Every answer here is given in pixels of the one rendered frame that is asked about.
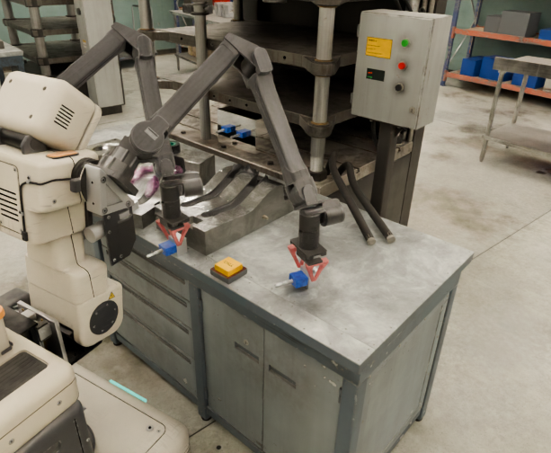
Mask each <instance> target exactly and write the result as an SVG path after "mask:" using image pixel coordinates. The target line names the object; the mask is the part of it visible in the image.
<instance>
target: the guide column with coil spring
mask: <svg viewBox="0 0 551 453"><path fill-rule="evenodd" d="M204 6H206V5H205V4H202V5H194V6H193V7H194V12H195V13H205V12H206V8H204V9H203V7H204ZM194 23H195V40H196V58H197V69H198V68H199V67H200V66H201V65H202V63H203V62H204V61H205V60H206V59H207V58H208V47H207V25H206V15H194ZM199 108H200V139H202V140H209V139H211V131H210V109H209V91H208V92H207V93H206V94H205V95H204V97H202V98H201V99H200V101H199Z"/></svg>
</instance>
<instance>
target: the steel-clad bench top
mask: <svg viewBox="0 0 551 453"><path fill-rule="evenodd" d="M134 126H135V125H132V124H130V123H124V124H120V125H117V126H113V127H109V128H106V129H99V130H95V131H94V133H93V135H92V137H91V139H90V141H89V143H88V146H89V145H92V144H96V143H100V142H103V141H106V140H110V139H114V138H117V139H119V140H122V139H123V137H124V136H127V137H128V136H129V134H130V131H131V130H132V128H133V127H134ZM340 203H341V205H342V206H343V209H344V212H345V219H344V221H343V222H341V223H338V224H334V225H330V226H321V225H320V228H319V242H318V243H319V244H320V245H321V246H323V248H325V249H326V250H327V255H325V256H321V254H320V255H317V256H314V259H315V258H318V257H320V258H321V259H322V258H324V257H326V258H327V259H328V260H329V262H328V264H327V265H326V266H325V267H324V269H323V270H322V271H321V273H320V275H319V286H318V287H315V288H312V289H307V288H306V286H304V287H300V288H297V289H296V288H295V287H294V286H293V285H292V284H291V283H290V284H288V285H284V286H281V287H278V288H275V286H274V284H275V283H279V282H282V281H285V280H289V274H290V273H291V272H295V271H300V268H298V267H297V265H296V263H295V261H294V259H293V257H292V255H291V253H290V252H289V249H288V245H291V243H290V239H292V238H296V237H298V228H299V211H300V210H294V211H292V212H290V213H288V214H287V215H285V216H283V217H281V218H278V219H276V220H274V221H272V222H271V223H270V224H268V225H266V226H263V227H261V228H259V229H257V230H255V231H253V232H252V233H250V234H248V235H246V236H244V237H242V238H240V239H238V240H236V241H234V242H233V243H231V244H228V245H226V246H224V247H222V248H220V249H219V250H217V251H215V252H214V253H211V254H209V255H207V256H206V255H204V254H202V253H200V252H198V251H196V250H194V249H192V248H191V247H189V246H188V245H187V253H184V254H182V255H179V256H177V255H176V254H175V253H173V254H171V255H172V256H173V257H175V258H177V259H178V260H180V261H182V262H184V263H186V264H187V265H189V266H191V267H192V268H193V269H195V270H197V271H199V272H201V273H202V274H204V275H206V276H208V277H209V278H211V279H213V280H214V281H216V282H217V283H219V284H221V285H223V286H224V287H226V288H228V289H230V290H232V291H233V292H235V293H236V294H238V295H239V296H241V297H243V298H245V299H247V300H248V301H250V302H252V303H254V304H255V305H257V306H258V307H260V308H262V309H263V310H265V311H267V312H269V313H270V314H272V315H274V316H276V317H278V318H279V319H280V320H282V321H283V322H285V323H287V324H289V325H291V326H293V327H294V328H296V329H298V330H299V331H300V332H302V333H304V334H306V335H308V336H309V337H311V338H313V339H314V340H316V341H318V342H320V343H322V344H323V345H324V346H326V347H328V348H329V349H331V350H333V351H335V352H337V353H339V354H340V355H342V356H343V357H344V358H346V359H348V360H350V361H352V362H354V363H355V364H357V365H359V366H360V365H361V364H362V363H363V362H364V361H365V360H366V359H367V358H368V357H369V356H370V355H371V354H372V353H373V352H374V351H375V350H376V349H377V348H378V347H379V346H380V345H381V344H382V343H383V342H384V341H385V340H386V339H387V338H388V337H389V336H390V335H391V334H392V333H393V332H394V331H395V330H396V329H397V328H398V327H399V326H400V325H401V324H402V323H403V322H404V321H405V320H406V319H407V318H408V317H409V316H410V315H411V314H412V313H413V312H414V311H415V310H416V309H417V308H418V307H419V306H421V305H422V304H423V303H424V302H425V301H426V300H427V299H428V298H429V297H430V296H431V295H432V294H433V293H434V292H435V291H436V290H437V289H438V288H439V287H440V286H441V285H442V284H443V283H444V282H445V281H446V280H447V279H448V278H449V277H450V276H451V275H452V274H453V273H454V272H455V271H456V270H457V269H458V268H459V267H460V266H461V265H462V264H463V263H464V262H465V261H466V260H467V259H468V258H469V257H470V256H471V255H472V254H473V253H474V252H473V251H470V250H468V249H466V248H463V247H461V246H458V245H455V244H452V243H449V242H446V241H444V240H441V239H439V238H437V237H434V236H431V235H427V234H424V233H423V232H420V231H417V230H415V229H412V228H410V227H407V226H403V225H400V224H398V223H396V222H393V221H391V220H388V219H385V218H382V219H383V221H384V222H385V224H386V225H387V227H388V228H389V229H390V231H391V232H392V234H393V235H394V236H395V241H394V242H393V243H391V244H390V243H389V242H388V241H387V240H386V239H385V237H384V236H383V235H382V233H381V232H380V230H379V229H378V227H377V226H376V224H375V223H374V221H373V220H372V218H371V217H370V216H369V214H368V212H367V211H364V210H361V209H360V213H361V215H362V216H363V217H364V219H365V221H366V223H367V225H368V227H369V229H370V231H371V233H372V235H373V236H374V237H375V239H376V243H375V244H373V245H368V243H367V242H366V240H365V238H364V236H363V234H362V233H361V231H360V228H359V226H358V225H357V223H356V221H355V219H354V217H353V215H352V214H351V211H350V209H349V207H348V206H347V204H345V203H342V202H340ZM135 232H136V235H138V236H140V237H142V238H143V239H145V240H147V241H148V242H149V243H151V244H153V245H155V246H156V247H158V248H159V246H158V245H159V244H161V243H163V242H165V241H168V239H167V238H166V236H165V235H164V232H162V231H160V230H159V229H157V228H156V222H155V221H154V222H153V223H151V224H150V225H149V226H147V227H145V228H144V229H141V228H138V227H135ZM227 257H230V258H232V259H234V260H236V261H238V262H240V263H242V264H243V266H244V267H245V268H247V274H245V275H244V276H243V277H241V278H239V279H238V280H235V281H234V282H232V283H230V284H229V285H228V284H226V283H225V282H224V281H222V280H219V279H218V278H216V277H214V276H212V275H211V274H210V269H211V268H213V267H214V266H215V264H216V263H218V262H220V261H222V260H224V259H226V258H227Z"/></svg>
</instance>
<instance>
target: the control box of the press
mask: <svg viewBox="0 0 551 453"><path fill-rule="evenodd" d="M451 22H452V15H446V14H435V13H417V12H407V11H397V10H388V9H377V10H368V11H362V13H361V15H360V24H358V29H357V37H359V41H358V50H357V59H356V68H355V77H354V86H353V93H351V102H350V103H352V105H351V114H353V115H358V116H361V117H365V118H366V120H369V121H372V122H371V136H372V139H373V141H374V144H375V147H376V149H377V157H376V164H375V171H374V178H373V185H372V192H371V199H370V203H371V205H372V206H373V207H374V209H375V210H376V212H377V213H378V214H379V215H380V216H381V217H382V218H386V213H387V203H388V196H389V191H390V184H391V178H392V172H393V166H394V160H395V149H396V142H397V137H398V134H399V133H400V132H401V131H402V129H403V128H404V127H406V128H409V129H419V128H421V127H424V126H426V125H428V124H430V123H432V122H433V119H434V114H435V109H436V104H437V100H438V94H439V89H440V80H441V75H442V70H443V65H444V60H445V56H446V50H447V46H448V40H449V31H450V26H451ZM376 122H377V124H378V127H379V129H380V131H379V137H378V139H377V136H376V130H375V128H376Z"/></svg>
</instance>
